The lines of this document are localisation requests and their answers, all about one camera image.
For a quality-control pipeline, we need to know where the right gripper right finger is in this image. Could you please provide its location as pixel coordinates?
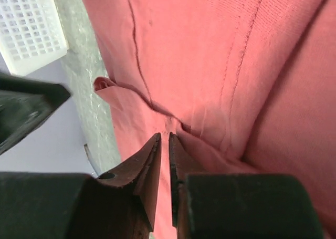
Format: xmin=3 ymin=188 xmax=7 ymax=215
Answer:
xmin=169 ymin=134 xmax=324 ymax=238

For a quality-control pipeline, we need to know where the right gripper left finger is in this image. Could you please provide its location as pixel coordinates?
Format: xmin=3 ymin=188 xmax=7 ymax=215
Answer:
xmin=1 ymin=133 xmax=161 ymax=238

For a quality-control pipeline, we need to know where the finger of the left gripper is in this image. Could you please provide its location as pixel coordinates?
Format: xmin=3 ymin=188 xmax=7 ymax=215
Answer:
xmin=1 ymin=73 xmax=71 ymax=154

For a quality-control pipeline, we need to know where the white plastic basket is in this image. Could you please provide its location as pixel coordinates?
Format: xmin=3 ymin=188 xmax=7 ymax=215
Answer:
xmin=1 ymin=0 xmax=68 ymax=76

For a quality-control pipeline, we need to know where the red t-shirt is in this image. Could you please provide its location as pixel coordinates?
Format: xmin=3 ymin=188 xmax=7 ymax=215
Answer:
xmin=82 ymin=0 xmax=335 ymax=238

